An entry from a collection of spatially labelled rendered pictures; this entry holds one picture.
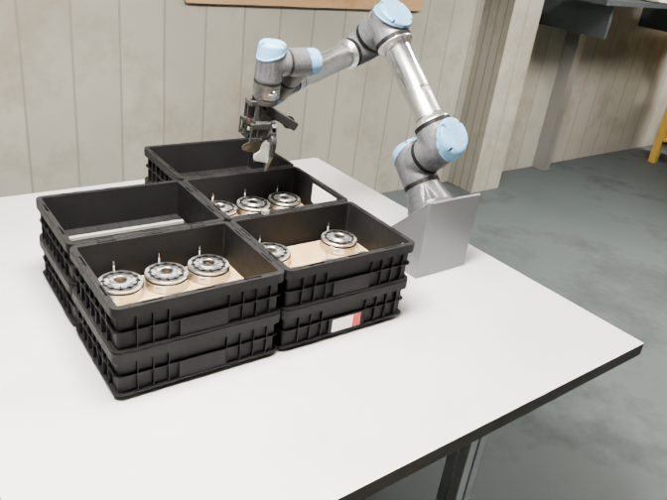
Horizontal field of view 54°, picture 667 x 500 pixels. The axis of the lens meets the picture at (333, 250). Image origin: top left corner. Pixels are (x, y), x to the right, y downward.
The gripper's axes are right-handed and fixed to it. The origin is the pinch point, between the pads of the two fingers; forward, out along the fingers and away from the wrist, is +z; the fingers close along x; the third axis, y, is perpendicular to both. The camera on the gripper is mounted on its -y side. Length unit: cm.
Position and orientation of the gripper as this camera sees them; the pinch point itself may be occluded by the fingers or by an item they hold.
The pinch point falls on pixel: (262, 162)
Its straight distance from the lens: 194.9
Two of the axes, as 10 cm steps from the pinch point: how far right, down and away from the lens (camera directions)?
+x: 5.5, 5.3, -6.5
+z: -1.9, 8.3, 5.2
